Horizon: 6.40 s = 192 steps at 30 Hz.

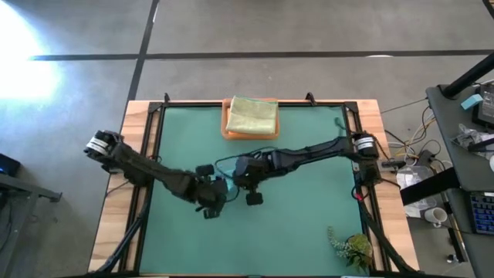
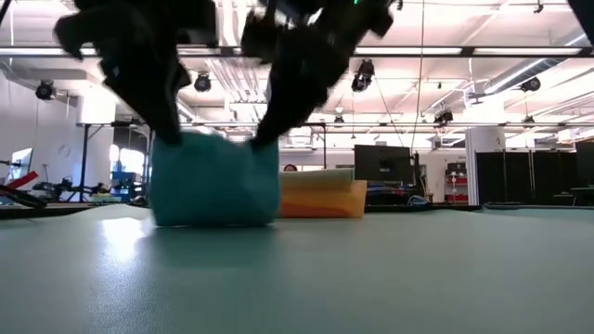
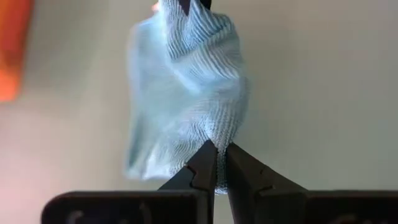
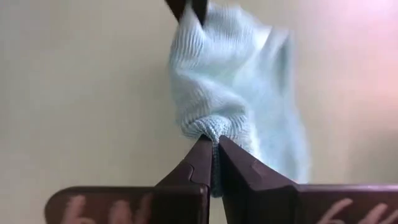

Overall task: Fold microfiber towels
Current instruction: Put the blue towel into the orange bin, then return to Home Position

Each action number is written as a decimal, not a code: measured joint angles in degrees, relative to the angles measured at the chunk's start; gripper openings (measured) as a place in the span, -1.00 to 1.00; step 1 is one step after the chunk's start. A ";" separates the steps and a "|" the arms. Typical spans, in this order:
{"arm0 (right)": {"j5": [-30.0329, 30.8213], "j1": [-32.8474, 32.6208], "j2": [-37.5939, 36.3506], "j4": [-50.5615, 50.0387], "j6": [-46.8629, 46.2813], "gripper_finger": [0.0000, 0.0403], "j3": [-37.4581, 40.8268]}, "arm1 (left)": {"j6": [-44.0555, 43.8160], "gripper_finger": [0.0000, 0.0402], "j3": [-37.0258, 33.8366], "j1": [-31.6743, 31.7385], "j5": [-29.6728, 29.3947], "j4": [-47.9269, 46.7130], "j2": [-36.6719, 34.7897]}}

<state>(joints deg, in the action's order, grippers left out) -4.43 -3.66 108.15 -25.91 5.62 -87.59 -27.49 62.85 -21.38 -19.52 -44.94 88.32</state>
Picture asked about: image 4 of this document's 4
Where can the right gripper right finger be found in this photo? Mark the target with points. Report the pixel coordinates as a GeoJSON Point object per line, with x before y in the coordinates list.
{"type": "Point", "coordinates": [245, 180]}

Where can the green table mat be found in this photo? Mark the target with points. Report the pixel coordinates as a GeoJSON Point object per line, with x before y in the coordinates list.
{"type": "Point", "coordinates": [77, 93]}

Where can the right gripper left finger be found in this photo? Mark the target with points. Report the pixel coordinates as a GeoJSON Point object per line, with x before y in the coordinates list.
{"type": "Point", "coordinates": [192, 174]}

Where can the teal microfiber towel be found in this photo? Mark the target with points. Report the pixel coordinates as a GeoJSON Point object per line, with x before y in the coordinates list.
{"type": "Point", "coordinates": [233, 77]}

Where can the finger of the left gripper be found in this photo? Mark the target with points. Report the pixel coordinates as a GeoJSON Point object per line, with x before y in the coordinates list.
{"type": "Point", "coordinates": [178, 7]}
{"type": "Point", "coordinates": [200, 9]}

